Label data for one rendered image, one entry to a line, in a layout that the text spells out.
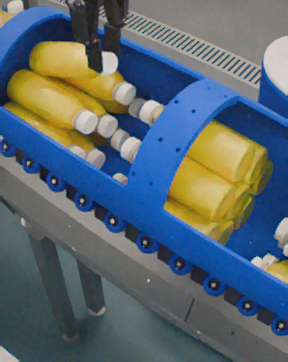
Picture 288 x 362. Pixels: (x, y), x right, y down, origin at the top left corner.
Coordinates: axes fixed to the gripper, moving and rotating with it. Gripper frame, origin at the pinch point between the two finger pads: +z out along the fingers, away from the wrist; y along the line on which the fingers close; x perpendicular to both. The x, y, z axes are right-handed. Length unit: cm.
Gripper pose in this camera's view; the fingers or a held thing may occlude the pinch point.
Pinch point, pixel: (103, 48)
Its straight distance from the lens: 106.0
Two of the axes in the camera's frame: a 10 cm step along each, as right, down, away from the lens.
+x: -7.8, -4.5, 4.4
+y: 6.3, -5.9, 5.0
